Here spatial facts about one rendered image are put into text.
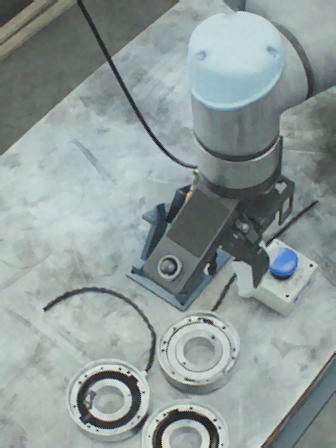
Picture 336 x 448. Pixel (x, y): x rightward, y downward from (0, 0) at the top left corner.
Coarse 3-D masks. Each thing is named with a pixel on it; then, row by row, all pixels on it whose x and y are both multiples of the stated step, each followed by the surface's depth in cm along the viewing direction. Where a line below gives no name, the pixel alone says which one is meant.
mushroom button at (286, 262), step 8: (280, 248) 98; (288, 248) 98; (280, 256) 97; (288, 256) 97; (296, 256) 97; (272, 264) 97; (280, 264) 97; (288, 264) 97; (296, 264) 97; (280, 272) 96; (288, 272) 96
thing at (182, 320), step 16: (176, 320) 98; (192, 320) 98; (208, 320) 98; (224, 320) 97; (160, 336) 96; (192, 336) 97; (208, 336) 97; (160, 352) 96; (176, 352) 96; (192, 368) 94; (208, 368) 94; (224, 368) 94; (176, 384) 94; (192, 384) 92; (208, 384) 92
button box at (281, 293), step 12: (276, 240) 102; (300, 264) 100; (312, 264) 99; (276, 276) 99; (288, 276) 98; (300, 276) 99; (312, 276) 100; (264, 288) 98; (276, 288) 98; (288, 288) 98; (300, 288) 98; (264, 300) 101; (276, 300) 99; (288, 300) 97; (288, 312) 100
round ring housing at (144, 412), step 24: (96, 360) 95; (120, 360) 94; (72, 384) 94; (96, 384) 94; (120, 384) 94; (144, 384) 93; (72, 408) 92; (144, 408) 91; (96, 432) 89; (120, 432) 89
